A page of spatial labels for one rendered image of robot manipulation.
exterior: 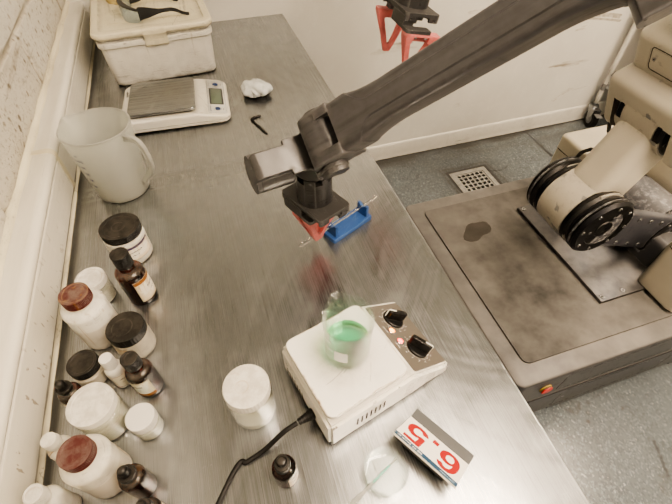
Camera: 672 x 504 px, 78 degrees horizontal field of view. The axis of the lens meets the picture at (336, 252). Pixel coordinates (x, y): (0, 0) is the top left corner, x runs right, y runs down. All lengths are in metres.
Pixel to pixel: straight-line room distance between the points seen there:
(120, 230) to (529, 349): 0.97
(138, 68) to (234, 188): 0.56
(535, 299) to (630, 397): 0.56
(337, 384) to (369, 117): 0.32
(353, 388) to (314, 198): 0.29
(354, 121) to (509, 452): 0.47
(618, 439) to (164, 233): 1.41
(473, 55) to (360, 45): 1.46
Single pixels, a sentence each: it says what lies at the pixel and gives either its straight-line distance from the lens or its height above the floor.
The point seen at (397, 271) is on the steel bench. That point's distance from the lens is 0.75.
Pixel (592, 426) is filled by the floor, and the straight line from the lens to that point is 1.61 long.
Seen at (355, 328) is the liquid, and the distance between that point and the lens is 0.54.
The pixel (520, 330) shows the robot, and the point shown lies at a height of 0.37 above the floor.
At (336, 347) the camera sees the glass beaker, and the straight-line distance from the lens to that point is 0.49.
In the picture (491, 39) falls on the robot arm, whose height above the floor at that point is 1.17.
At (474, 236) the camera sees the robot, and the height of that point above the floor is 0.37.
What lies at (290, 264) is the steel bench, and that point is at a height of 0.75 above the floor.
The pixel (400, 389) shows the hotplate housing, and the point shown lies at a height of 0.81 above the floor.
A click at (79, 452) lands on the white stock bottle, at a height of 0.85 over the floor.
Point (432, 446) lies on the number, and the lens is 0.60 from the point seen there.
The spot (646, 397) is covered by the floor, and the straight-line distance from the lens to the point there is 1.75.
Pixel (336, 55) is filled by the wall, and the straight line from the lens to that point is 1.88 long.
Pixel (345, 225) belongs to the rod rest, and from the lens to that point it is 0.80.
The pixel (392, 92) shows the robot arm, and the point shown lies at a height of 1.10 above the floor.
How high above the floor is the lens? 1.33
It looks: 49 degrees down
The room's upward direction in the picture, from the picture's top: straight up
